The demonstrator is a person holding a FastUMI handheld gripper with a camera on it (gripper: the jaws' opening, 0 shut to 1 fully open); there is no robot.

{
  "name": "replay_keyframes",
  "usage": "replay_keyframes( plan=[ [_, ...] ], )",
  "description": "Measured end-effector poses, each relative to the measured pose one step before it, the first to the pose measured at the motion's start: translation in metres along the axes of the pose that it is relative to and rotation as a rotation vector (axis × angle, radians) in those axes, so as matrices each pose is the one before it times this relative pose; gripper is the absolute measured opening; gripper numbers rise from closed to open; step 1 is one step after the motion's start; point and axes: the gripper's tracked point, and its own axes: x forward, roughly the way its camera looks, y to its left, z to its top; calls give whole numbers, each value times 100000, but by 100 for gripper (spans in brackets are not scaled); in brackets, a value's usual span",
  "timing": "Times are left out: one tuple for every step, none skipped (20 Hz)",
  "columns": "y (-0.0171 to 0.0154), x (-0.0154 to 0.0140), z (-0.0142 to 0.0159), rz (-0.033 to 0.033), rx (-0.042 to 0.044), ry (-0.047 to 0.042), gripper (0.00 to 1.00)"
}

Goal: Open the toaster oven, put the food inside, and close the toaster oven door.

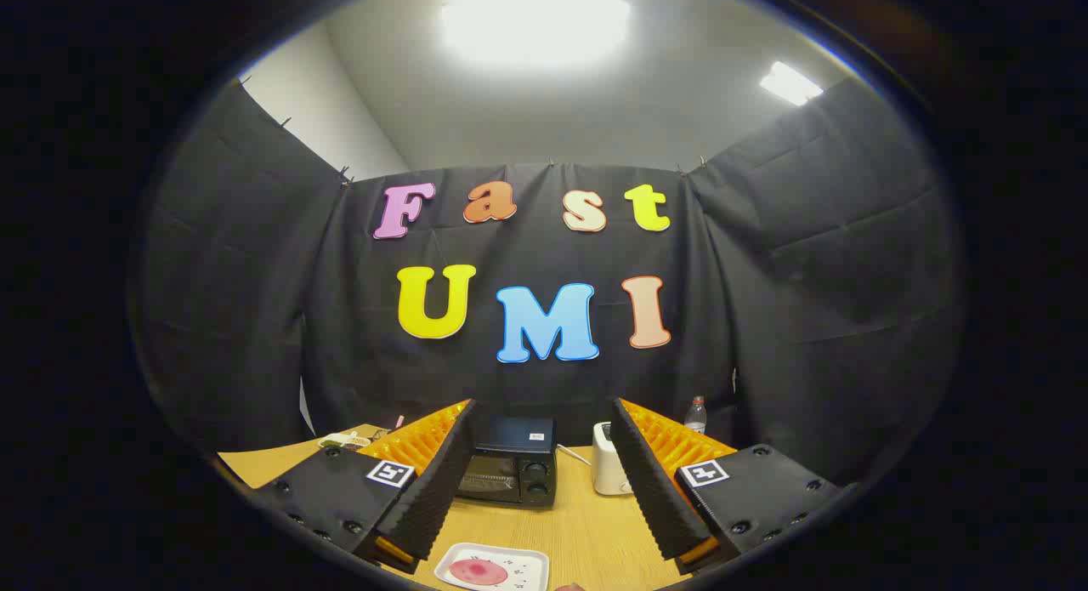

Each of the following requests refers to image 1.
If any white bread toaster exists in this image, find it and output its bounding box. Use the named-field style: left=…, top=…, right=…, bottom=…
left=592, top=421, right=634, bottom=496

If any white square food tray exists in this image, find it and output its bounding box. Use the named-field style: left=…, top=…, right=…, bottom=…
left=433, top=543, right=551, bottom=591

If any large ceiling light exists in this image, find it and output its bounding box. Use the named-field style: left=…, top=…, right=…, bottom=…
left=440, top=0, right=632, bottom=69

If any pink ham slice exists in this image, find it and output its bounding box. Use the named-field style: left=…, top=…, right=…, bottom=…
left=449, top=559, right=509, bottom=587

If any black toaster oven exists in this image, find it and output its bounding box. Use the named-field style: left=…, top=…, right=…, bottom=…
left=455, top=416, right=559, bottom=509

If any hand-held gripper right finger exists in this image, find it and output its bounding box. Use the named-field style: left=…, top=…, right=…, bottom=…
left=610, top=396, right=851, bottom=575

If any black backdrop cloth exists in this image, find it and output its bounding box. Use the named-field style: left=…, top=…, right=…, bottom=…
left=127, top=77, right=966, bottom=490

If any small ceiling light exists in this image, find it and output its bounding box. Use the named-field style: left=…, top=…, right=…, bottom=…
left=759, top=60, right=824, bottom=107

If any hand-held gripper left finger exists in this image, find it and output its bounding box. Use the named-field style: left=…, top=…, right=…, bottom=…
left=252, top=398, right=477, bottom=575

